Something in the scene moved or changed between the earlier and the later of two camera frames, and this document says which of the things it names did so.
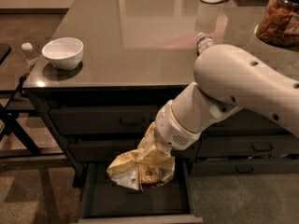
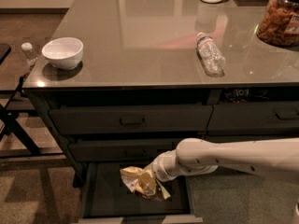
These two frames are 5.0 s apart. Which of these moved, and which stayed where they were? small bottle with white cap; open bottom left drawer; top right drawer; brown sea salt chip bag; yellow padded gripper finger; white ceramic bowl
Moved: brown sea salt chip bag; yellow padded gripper finger
Stayed: open bottom left drawer; white ceramic bowl; small bottle with white cap; top right drawer
